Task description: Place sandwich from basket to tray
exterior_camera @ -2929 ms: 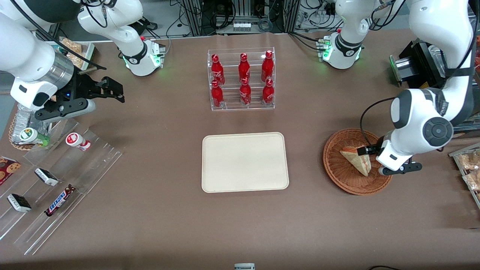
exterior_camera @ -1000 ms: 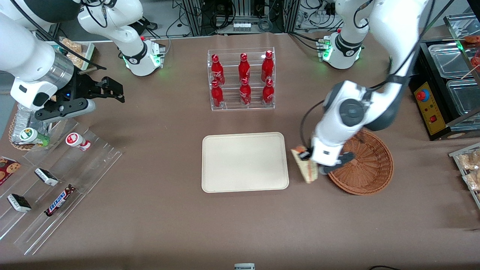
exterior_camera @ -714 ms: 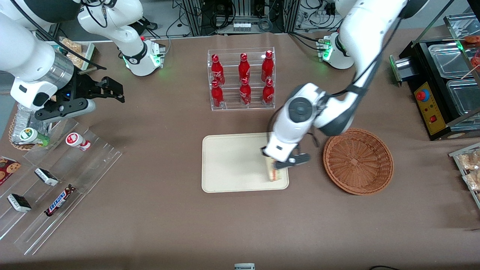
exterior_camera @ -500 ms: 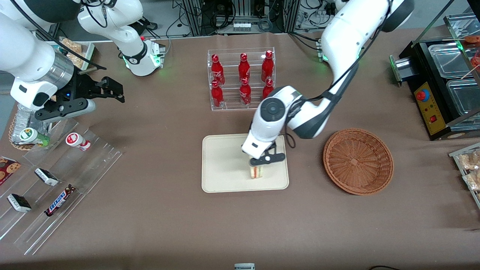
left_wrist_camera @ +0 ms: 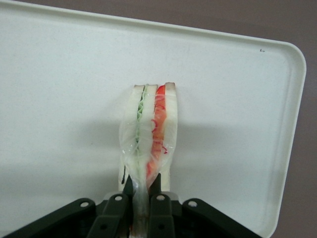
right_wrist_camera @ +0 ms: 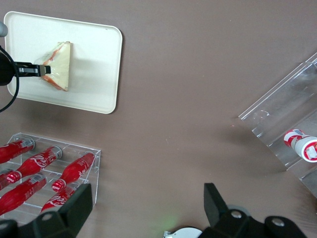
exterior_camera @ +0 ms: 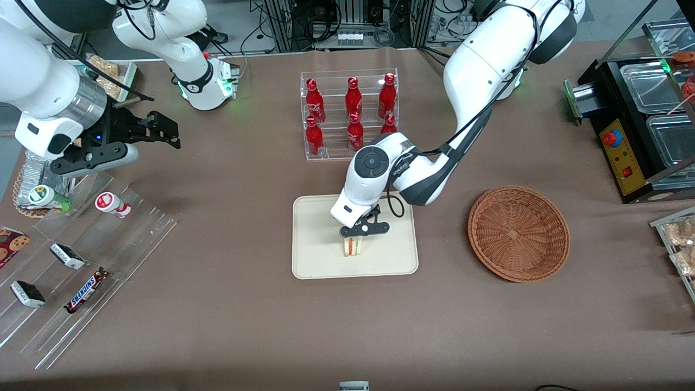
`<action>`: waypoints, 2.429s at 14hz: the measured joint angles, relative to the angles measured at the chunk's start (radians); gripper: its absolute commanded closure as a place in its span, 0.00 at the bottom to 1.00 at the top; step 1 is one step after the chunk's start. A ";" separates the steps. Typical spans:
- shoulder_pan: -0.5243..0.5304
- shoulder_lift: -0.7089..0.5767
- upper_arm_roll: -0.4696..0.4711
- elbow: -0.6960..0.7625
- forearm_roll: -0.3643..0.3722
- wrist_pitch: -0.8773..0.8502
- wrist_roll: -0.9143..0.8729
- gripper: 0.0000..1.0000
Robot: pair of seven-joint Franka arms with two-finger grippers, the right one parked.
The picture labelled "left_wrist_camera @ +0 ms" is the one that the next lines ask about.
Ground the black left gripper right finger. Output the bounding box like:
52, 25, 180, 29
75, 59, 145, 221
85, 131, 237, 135
148, 173, 270, 238

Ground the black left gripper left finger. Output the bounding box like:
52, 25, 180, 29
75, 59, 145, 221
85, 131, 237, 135
0, 173, 135, 238

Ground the triangle sandwich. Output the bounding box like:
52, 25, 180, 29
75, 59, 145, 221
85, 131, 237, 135
116, 81, 182, 238

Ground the cream plastic tray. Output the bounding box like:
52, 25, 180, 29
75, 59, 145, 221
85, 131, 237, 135
0, 0, 307, 238

